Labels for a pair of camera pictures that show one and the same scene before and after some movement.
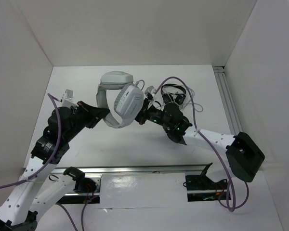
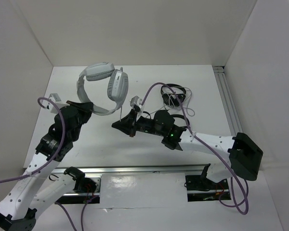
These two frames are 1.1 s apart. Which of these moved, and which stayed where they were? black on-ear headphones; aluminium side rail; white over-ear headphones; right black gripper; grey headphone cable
Moved: white over-ear headphones; right black gripper; grey headphone cable
Stayed: black on-ear headphones; aluminium side rail
